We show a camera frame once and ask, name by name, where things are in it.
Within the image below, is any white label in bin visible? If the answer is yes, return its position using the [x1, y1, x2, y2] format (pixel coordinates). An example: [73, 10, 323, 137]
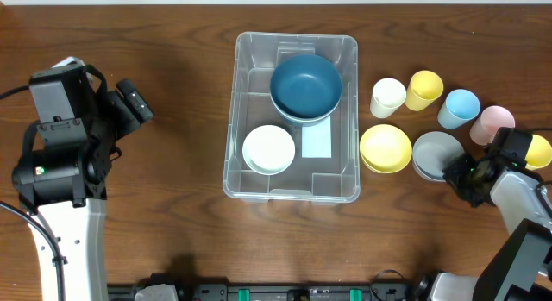
[301, 116, 332, 159]

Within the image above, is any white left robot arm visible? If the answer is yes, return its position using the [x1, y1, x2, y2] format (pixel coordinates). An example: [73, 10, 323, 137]
[12, 60, 154, 300]

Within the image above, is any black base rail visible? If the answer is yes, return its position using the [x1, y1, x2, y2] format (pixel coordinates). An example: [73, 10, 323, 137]
[107, 282, 432, 301]

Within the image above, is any yellow cup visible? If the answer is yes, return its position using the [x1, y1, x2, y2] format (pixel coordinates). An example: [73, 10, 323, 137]
[405, 70, 444, 111]
[525, 135, 552, 170]

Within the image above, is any white bowl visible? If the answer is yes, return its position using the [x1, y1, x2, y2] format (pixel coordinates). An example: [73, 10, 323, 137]
[242, 125, 296, 176]

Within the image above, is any yellow bowl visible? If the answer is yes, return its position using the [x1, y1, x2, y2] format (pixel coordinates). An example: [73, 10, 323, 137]
[359, 124, 412, 174]

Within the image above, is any clear plastic storage bin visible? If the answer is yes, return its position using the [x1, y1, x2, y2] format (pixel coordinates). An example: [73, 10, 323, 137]
[223, 32, 361, 204]

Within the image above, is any pink cup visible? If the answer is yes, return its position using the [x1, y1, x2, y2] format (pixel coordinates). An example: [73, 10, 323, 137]
[469, 105, 516, 146]

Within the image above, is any light blue cup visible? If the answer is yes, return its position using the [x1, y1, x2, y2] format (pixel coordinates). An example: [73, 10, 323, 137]
[437, 89, 480, 129]

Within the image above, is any grey bowl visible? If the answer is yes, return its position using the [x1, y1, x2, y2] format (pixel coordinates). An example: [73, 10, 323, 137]
[412, 131, 464, 182]

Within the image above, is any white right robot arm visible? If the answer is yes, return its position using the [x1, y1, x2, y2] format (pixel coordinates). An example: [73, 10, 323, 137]
[418, 150, 551, 301]

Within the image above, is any cream cup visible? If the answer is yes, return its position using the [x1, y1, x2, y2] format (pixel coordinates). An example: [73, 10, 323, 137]
[370, 78, 406, 119]

